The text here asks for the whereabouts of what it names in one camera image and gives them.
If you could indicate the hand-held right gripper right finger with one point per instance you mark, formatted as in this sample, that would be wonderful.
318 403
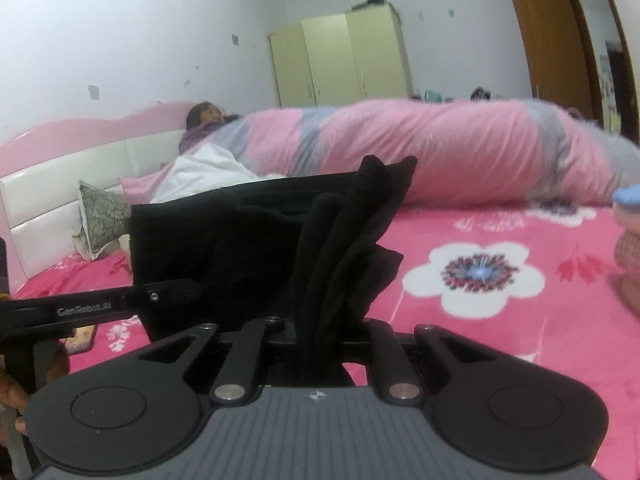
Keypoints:
375 332

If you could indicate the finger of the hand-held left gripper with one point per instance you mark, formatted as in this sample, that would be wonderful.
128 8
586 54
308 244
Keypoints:
170 296

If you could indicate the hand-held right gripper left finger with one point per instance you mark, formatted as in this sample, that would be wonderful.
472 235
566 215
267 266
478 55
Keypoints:
272 327

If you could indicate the black garment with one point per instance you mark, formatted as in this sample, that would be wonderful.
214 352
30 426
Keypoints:
250 240

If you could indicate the person's left hand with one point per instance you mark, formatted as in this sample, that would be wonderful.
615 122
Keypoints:
12 395

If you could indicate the tan rectangular object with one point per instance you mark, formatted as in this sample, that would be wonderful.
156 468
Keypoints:
80 341

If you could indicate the grey patterned pillow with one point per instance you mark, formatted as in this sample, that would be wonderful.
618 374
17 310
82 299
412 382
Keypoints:
102 220

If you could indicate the white cloth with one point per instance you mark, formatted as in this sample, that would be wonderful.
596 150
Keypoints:
210 180

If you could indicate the pink floral bed sheet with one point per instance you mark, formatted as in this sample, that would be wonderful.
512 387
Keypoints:
500 360

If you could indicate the pink and white headboard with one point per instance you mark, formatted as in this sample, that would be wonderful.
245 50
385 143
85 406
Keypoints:
65 160

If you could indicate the pink and grey quilt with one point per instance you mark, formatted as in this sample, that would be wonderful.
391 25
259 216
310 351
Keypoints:
450 150

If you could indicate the teal object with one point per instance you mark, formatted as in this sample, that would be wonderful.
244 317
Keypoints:
431 96

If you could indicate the pale yellow wardrobe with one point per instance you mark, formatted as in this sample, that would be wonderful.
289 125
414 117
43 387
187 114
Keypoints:
340 60

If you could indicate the blue folded cloth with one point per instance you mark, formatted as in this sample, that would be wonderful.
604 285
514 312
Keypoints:
629 195

